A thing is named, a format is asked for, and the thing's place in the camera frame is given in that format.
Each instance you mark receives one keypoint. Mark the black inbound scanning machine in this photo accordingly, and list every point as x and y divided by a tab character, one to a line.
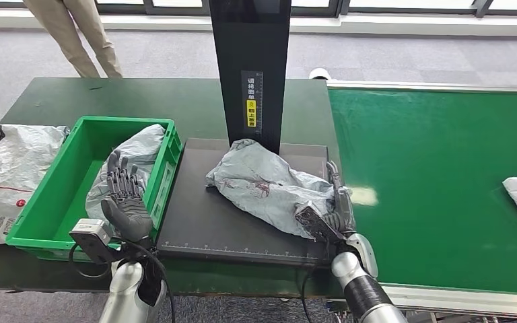
252	44

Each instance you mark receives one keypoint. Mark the person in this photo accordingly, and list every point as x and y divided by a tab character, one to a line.
71	35

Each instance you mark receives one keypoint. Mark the silver conveyor frame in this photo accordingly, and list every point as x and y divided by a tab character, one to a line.
419	84

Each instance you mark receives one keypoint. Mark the dark green table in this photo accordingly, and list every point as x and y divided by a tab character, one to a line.
151	98

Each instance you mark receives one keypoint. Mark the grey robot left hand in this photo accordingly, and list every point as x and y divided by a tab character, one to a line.
129	214

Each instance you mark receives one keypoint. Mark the large white printed sack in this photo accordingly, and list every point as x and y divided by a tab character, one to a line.
8	169

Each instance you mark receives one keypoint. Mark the green conveyor belt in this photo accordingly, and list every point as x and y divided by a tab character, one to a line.
419	156

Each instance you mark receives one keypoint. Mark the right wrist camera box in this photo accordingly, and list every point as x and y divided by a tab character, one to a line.
314	223

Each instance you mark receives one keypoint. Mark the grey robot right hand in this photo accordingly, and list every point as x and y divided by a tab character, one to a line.
343	209

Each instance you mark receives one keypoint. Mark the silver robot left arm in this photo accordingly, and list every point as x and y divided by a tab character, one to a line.
124	290

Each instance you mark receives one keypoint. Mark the white conveyor roller end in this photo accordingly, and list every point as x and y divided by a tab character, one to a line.
318	72

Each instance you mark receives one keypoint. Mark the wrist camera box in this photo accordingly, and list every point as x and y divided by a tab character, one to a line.
89	236
314	223

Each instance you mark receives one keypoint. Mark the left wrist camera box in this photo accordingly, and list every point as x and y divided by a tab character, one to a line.
89	236

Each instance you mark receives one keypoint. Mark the green plastic crate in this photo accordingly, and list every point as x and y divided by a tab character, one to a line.
71	187

